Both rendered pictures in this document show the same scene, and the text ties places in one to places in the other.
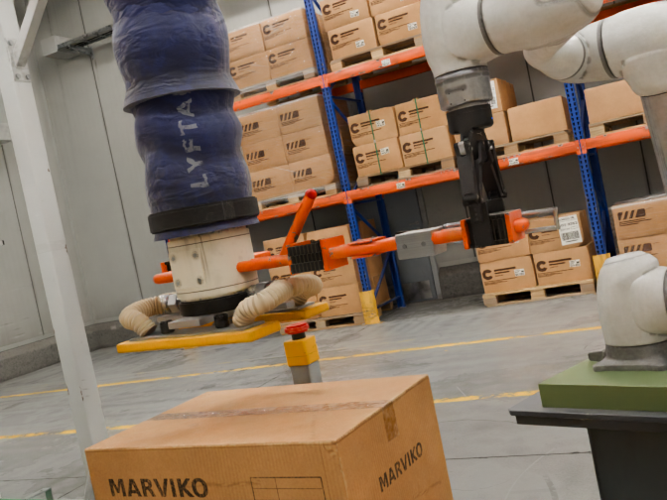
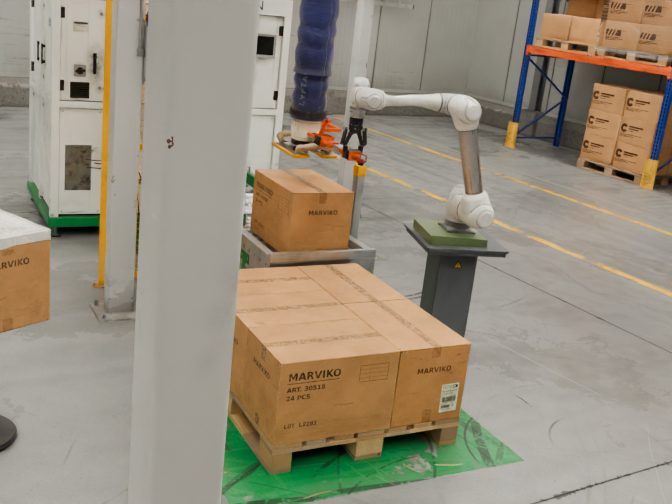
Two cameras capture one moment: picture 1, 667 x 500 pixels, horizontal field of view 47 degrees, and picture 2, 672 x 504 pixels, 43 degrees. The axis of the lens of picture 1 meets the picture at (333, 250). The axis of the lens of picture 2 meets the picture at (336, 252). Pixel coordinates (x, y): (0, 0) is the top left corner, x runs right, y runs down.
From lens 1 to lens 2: 3.82 m
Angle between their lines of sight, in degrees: 34
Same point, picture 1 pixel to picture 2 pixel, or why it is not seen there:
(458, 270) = not seen: outside the picture
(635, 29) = (453, 105)
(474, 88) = (354, 113)
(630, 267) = (457, 190)
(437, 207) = not seen: outside the picture
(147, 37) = (299, 53)
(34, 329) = (413, 83)
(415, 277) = not seen: outside the picture
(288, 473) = (285, 197)
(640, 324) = (450, 213)
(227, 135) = (316, 91)
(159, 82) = (299, 68)
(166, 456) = (268, 180)
